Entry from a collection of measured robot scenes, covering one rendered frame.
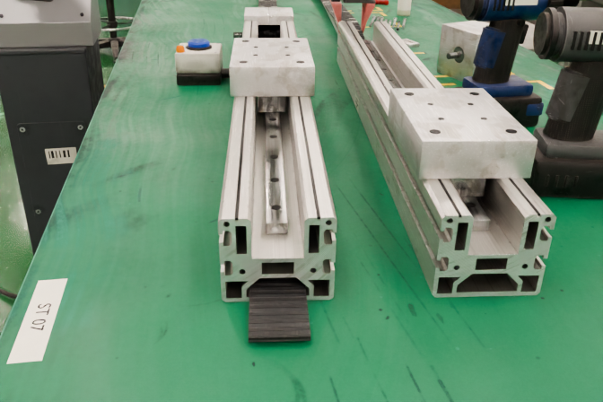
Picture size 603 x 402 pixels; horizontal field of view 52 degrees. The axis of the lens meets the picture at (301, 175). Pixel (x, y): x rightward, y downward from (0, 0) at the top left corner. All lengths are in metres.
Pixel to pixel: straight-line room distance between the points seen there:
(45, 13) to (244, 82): 0.77
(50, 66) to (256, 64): 0.76
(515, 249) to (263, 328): 0.23
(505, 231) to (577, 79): 0.24
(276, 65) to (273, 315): 0.37
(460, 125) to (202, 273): 0.29
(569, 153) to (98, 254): 0.54
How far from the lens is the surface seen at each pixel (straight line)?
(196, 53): 1.13
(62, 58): 1.48
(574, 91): 0.77
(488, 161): 0.61
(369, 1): 1.43
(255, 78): 0.80
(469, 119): 0.64
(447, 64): 1.25
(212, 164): 0.82
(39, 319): 0.58
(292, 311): 0.53
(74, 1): 1.50
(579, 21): 0.74
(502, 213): 0.61
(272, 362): 0.50
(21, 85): 1.52
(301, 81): 0.80
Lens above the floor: 1.12
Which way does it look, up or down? 26 degrees down
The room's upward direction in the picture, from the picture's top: 1 degrees clockwise
